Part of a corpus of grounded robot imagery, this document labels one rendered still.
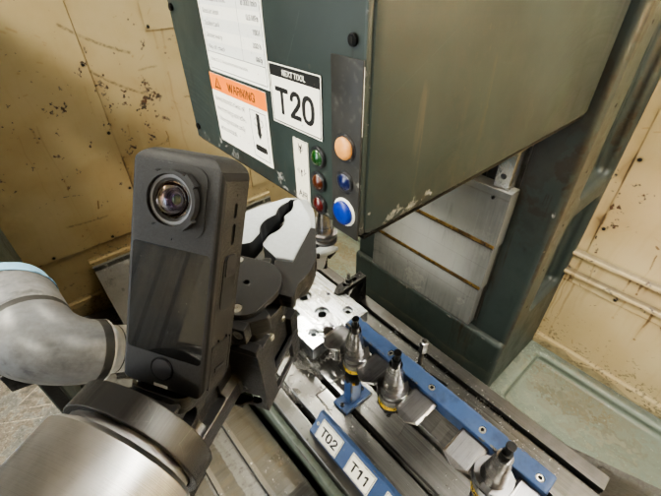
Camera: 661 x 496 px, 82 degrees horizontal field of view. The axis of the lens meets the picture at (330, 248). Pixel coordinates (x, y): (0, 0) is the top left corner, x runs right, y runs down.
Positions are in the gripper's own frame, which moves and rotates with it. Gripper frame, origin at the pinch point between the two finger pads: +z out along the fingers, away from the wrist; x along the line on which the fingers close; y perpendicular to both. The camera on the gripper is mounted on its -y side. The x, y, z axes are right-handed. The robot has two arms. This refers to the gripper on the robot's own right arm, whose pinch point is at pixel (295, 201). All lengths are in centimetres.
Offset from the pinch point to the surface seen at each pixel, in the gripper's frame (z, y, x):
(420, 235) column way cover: 83, 59, 6
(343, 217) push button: 11.1, 8.4, 0.7
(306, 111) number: 15.5, -2.1, -5.2
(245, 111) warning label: 22.8, 1.4, -17.7
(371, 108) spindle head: 11.6, -4.3, 3.2
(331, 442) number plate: 17, 80, -4
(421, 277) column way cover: 82, 76, 9
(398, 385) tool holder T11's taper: 18, 49, 10
